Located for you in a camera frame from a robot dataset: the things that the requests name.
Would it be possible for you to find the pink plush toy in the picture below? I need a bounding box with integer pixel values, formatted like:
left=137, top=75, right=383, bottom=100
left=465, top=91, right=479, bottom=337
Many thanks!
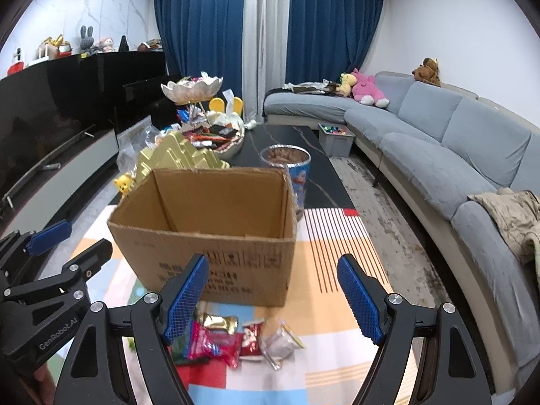
left=351, top=68, right=389, bottom=108

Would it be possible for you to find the white basket with gold bag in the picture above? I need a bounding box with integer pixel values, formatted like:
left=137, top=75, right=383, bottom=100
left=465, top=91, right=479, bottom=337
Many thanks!
left=36, top=34, right=72, bottom=60

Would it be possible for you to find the small gold candy packet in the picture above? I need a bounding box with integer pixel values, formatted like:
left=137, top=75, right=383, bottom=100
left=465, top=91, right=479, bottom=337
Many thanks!
left=198, top=312, right=239, bottom=334

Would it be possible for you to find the grey bunny plush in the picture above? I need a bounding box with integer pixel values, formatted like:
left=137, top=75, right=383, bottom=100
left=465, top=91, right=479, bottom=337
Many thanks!
left=79, top=25, right=96, bottom=55

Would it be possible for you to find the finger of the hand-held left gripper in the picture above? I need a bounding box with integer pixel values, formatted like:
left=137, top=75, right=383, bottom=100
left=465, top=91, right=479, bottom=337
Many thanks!
left=2, top=238, right=114, bottom=305
left=0, top=219, right=72, bottom=288

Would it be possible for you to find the gold plastic tray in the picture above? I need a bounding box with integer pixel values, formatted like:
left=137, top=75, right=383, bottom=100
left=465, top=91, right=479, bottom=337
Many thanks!
left=135, top=131, right=231, bottom=182

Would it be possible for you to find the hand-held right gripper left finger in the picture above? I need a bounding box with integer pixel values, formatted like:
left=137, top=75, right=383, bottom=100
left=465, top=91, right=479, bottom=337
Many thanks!
left=53, top=253, right=210, bottom=405

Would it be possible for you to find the scattered clothes pile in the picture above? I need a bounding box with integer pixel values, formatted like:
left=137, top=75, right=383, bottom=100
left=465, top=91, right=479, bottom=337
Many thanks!
left=283, top=79, right=342, bottom=96

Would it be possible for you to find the blue curtain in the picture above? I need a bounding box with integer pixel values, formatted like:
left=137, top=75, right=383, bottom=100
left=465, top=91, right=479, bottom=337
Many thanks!
left=286, top=0, right=386, bottom=85
left=152, top=0, right=247, bottom=112

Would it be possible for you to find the grey patterned rug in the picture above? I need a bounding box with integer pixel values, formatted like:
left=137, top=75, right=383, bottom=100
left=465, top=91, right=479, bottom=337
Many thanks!
left=329, top=156, right=507, bottom=389

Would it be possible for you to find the blue printed snack can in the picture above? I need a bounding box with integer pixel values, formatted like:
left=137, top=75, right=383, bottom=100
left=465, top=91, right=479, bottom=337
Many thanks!
left=259, top=144, right=312, bottom=222

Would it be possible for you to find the brown cardboard box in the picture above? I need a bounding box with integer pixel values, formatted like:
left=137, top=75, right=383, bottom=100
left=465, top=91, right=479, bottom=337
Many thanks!
left=107, top=166, right=298, bottom=308

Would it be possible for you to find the pink red snack packet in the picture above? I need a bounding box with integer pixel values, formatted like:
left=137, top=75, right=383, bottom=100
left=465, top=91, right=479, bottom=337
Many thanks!
left=186, top=321, right=244, bottom=370

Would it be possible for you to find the grey television cabinet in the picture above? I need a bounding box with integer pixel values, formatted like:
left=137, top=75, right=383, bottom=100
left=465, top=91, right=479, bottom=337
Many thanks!
left=0, top=129, right=119, bottom=237

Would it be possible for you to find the white sheer curtain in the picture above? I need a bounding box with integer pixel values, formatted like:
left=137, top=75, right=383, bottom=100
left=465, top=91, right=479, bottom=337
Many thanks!
left=242, top=0, right=292, bottom=121

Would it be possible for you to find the yellow bear toy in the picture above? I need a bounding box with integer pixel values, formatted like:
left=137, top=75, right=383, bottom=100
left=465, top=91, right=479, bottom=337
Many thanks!
left=113, top=173, right=138, bottom=199

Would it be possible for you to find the beige quilted jacket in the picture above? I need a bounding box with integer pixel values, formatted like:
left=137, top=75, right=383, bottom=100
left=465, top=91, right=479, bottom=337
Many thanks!
left=467, top=189, right=540, bottom=262

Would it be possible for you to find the colourful patchwork mat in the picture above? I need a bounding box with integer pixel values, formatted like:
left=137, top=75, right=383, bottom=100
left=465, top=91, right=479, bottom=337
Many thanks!
left=42, top=205, right=427, bottom=405

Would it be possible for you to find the yellow tissue holder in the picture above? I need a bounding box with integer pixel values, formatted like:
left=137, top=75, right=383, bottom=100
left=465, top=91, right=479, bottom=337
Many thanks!
left=209, top=88, right=244, bottom=119

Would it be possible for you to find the lotus-shaped tiered snack stand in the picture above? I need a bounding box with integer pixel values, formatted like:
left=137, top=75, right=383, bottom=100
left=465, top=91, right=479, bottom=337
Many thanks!
left=161, top=74, right=246, bottom=162

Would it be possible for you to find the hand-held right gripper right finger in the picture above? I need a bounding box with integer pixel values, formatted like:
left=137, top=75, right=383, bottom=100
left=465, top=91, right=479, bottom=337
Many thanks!
left=336, top=254, right=494, bottom=405

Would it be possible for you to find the grey sectional sofa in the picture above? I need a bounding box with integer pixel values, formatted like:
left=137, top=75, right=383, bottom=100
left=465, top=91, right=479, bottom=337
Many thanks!
left=262, top=71, right=540, bottom=380

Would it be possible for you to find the clear plastic bag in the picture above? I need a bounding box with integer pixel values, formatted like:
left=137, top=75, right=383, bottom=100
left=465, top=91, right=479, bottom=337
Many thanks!
left=116, top=116, right=178, bottom=178

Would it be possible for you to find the grey storage bin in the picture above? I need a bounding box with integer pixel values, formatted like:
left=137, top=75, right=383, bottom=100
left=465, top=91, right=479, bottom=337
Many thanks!
left=317, top=123, right=356, bottom=158

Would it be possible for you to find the black flat television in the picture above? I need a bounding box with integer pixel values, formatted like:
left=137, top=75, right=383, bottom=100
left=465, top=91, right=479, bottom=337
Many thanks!
left=0, top=57, right=119, bottom=220

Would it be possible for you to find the beige clear snack packet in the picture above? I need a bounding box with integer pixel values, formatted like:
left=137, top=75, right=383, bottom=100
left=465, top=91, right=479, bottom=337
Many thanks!
left=259, top=321, right=305, bottom=371

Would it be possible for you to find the brown plush toy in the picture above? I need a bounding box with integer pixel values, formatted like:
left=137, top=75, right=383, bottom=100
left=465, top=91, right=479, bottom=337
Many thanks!
left=412, top=57, right=441, bottom=88

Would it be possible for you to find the white camera toy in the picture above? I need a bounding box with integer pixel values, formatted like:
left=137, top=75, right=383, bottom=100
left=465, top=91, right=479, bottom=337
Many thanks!
left=7, top=48, right=26, bottom=76

